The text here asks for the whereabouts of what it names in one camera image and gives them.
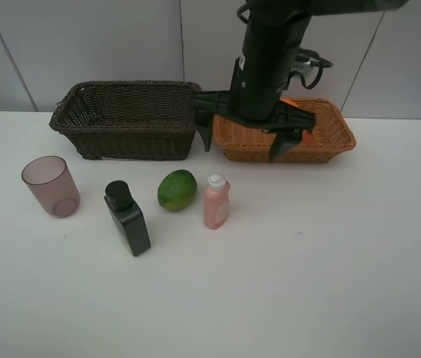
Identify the dark brown wicker basket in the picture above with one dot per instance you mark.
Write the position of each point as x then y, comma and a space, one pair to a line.
128, 120

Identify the translucent pink plastic cup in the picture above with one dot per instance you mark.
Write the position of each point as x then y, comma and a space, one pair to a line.
51, 183

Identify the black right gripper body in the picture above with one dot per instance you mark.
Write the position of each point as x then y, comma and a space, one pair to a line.
254, 97

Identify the red orange round fruit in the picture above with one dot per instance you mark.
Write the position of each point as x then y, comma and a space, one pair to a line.
310, 138

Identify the pink bottle white cap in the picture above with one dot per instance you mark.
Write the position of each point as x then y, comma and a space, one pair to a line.
216, 204

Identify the orange mandarin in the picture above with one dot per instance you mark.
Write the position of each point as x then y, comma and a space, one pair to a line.
289, 102

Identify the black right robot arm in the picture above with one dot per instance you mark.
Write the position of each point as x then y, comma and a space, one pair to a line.
272, 43

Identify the black bottle green label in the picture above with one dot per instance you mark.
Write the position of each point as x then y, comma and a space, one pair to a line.
127, 217

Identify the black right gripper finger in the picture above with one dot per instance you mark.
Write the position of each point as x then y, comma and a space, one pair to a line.
283, 142
204, 126

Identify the green mango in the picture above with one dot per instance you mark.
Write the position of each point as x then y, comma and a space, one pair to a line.
177, 190

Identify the light brown wicker basket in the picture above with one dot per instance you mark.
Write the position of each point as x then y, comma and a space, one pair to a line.
240, 144

